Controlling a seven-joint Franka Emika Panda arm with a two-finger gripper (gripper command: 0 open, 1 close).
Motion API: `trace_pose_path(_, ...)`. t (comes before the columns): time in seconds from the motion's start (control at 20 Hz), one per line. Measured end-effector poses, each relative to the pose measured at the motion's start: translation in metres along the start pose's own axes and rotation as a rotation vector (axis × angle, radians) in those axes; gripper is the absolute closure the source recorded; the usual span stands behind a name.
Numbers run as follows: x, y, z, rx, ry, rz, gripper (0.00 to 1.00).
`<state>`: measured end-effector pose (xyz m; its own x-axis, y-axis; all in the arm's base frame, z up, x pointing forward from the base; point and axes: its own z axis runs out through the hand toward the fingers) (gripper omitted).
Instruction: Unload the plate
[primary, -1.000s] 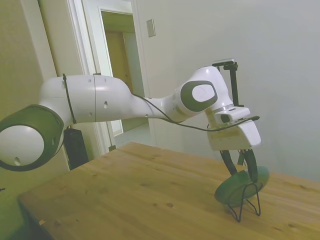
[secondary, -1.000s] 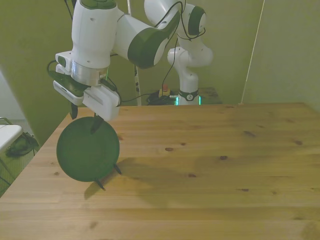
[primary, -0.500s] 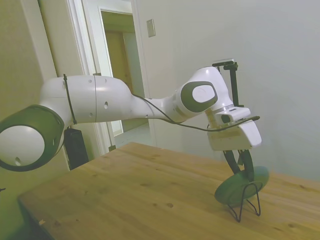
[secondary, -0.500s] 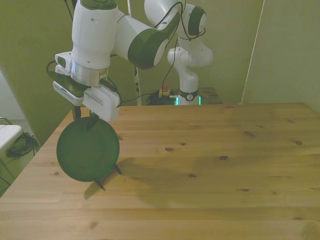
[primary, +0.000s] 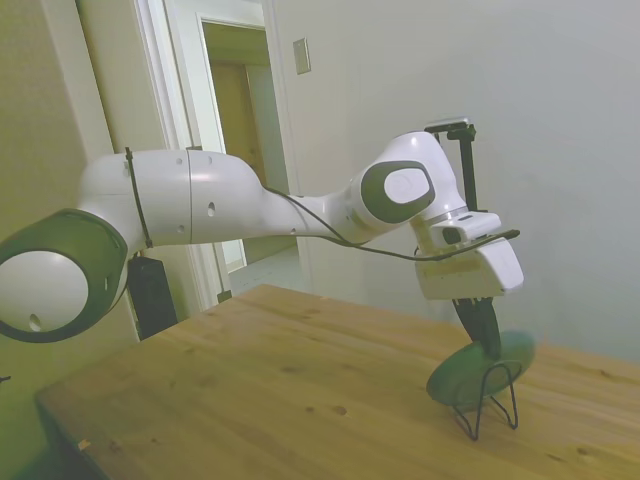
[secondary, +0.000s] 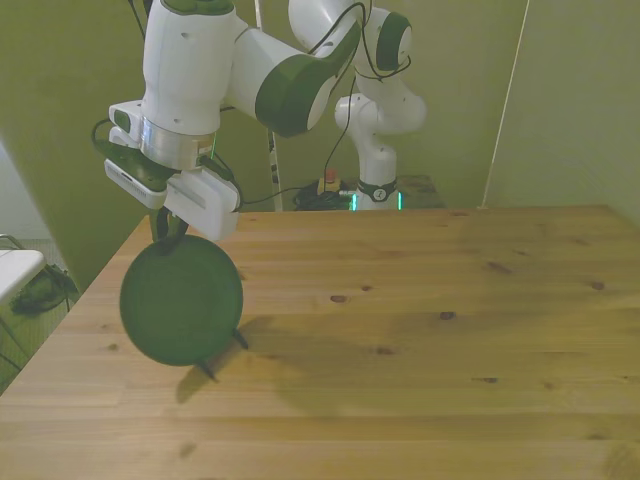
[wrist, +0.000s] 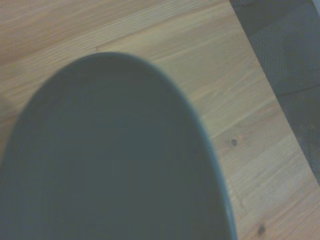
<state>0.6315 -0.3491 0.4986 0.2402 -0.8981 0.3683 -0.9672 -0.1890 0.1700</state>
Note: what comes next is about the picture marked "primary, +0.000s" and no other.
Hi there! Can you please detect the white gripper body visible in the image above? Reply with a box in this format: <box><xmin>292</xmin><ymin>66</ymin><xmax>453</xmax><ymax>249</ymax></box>
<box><xmin>414</xmin><ymin>238</ymin><xmax>526</xmax><ymax>302</ymax></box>

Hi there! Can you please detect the brown hallway door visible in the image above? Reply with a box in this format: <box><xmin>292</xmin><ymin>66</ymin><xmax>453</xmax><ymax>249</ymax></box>
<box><xmin>210</xmin><ymin>58</ymin><xmax>275</xmax><ymax>187</ymax></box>

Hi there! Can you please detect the beige wall switch plate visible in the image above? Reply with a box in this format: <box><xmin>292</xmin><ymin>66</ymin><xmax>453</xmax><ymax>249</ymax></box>
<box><xmin>292</xmin><ymin>38</ymin><xmax>312</xmax><ymax>77</ymax></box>

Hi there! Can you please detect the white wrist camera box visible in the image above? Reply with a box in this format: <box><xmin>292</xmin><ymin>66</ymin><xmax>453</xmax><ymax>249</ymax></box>
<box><xmin>429</xmin><ymin>211</ymin><xmax>502</xmax><ymax>248</ymax></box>

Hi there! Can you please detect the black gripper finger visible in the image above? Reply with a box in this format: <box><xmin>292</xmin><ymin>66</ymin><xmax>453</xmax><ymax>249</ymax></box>
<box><xmin>452</xmin><ymin>297</ymin><xmax>484</xmax><ymax>347</ymax></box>
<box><xmin>473</xmin><ymin>296</ymin><xmax>502</xmax><ymax>360</ymax></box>

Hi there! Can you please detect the white open door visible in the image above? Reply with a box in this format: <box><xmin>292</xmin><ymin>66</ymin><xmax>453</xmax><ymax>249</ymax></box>
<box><xmin>162</xmin><ymin>0</ymin><xmax>249</xmax><ymax>311</ymax></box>

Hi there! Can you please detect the black camera on stand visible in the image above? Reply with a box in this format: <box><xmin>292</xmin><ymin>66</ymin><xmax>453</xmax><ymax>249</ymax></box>
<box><xmin>424</xmin><ymin>116</ymin><xmax>473</xmax><ymax>134</ymax></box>

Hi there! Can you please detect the grey-green round plate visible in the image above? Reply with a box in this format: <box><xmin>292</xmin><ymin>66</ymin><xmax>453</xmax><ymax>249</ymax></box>
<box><xmin>425</xmin><ymin>329</ymin><xmax>539</xmax><ymax>409</ymax></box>

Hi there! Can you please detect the black wire plate rack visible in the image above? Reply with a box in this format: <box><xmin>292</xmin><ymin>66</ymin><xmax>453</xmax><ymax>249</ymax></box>
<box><xmin>451</xmin><ymin>360</ymin><xmax>524</xmax><ymax>443</ymax></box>

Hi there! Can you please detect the black camera stand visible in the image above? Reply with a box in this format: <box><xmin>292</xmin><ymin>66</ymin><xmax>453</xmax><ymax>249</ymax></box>
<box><xmin>445</xmin><ymin>124</ymin><xmax>490</xmax><ymax>214</ymax></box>

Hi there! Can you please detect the black box behind table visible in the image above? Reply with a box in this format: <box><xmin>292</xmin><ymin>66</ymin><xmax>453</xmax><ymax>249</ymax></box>
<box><xmin>126</xmin><ymin>256</ymin><xmax>179</xmax><ymax>342</ymax></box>

